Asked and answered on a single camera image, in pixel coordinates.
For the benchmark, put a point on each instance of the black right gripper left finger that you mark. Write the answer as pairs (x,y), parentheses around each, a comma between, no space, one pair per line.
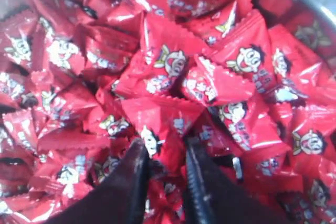
(120,198)

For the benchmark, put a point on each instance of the red wrapped candy pile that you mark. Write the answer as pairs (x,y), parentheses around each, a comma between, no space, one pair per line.
(269,98)

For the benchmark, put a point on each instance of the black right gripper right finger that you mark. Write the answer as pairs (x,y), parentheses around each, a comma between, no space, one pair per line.
(211,197)

